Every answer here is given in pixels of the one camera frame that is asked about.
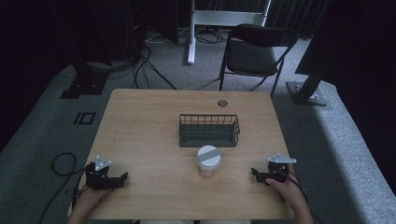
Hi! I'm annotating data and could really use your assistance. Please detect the clear jar with white lid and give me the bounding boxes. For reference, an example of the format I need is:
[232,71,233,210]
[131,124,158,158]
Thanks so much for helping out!
[195,145,222,177]

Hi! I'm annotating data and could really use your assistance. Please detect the dark green wire basket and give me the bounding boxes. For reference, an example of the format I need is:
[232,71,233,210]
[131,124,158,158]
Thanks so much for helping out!
[178,113,241,148]

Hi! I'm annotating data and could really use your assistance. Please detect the black stand base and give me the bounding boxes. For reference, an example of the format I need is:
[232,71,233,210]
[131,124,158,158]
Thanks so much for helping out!
[60,60,110,100]

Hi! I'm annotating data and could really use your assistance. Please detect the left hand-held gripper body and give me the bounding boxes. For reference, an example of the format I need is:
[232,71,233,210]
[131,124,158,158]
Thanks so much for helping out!
[84,155,113,191]

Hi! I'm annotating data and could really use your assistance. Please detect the white desk frame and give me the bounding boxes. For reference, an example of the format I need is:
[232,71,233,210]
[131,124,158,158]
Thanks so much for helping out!
[186,0,273,65]

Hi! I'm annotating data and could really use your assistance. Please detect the person's left hand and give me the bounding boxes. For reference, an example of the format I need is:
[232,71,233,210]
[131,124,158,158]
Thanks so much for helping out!
[70,187,114,222]

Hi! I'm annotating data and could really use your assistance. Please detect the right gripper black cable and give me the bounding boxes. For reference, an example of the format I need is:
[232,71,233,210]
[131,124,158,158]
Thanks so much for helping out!
[277,167,326,224]

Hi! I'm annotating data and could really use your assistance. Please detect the bundle of black floor cables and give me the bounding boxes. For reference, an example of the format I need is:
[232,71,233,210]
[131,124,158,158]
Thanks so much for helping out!
[87,43,177,91]

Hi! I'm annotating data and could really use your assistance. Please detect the metal stand with base plate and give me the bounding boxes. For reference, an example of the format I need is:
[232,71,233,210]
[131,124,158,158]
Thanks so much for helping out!
[285,69,329,107]

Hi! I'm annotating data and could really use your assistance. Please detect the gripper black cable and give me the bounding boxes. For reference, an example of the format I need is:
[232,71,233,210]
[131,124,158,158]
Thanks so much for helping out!
[38,151,88,224]
[277,167,326,224]

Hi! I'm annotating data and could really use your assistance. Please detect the cables under white desk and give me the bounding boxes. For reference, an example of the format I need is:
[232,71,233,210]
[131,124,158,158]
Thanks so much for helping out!
[178,26,230,45]

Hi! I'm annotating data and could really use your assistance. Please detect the black folding chair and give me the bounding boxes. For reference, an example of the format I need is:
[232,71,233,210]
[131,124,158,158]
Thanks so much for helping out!
[218,23,299,98]

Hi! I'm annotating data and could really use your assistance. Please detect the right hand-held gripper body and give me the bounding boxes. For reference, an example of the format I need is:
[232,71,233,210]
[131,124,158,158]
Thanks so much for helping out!
[263,152,298,185]

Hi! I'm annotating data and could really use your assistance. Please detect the dark curtain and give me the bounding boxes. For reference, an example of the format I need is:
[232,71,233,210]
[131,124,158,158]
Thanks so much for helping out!
[267,0,332,39]

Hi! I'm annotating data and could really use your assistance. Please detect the person's right hand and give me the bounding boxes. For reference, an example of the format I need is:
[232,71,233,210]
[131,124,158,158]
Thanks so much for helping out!
[265,163,305,209]

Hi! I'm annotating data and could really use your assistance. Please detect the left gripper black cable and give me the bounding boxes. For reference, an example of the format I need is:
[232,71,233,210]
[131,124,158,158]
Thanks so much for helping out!
[38,151,88,224]

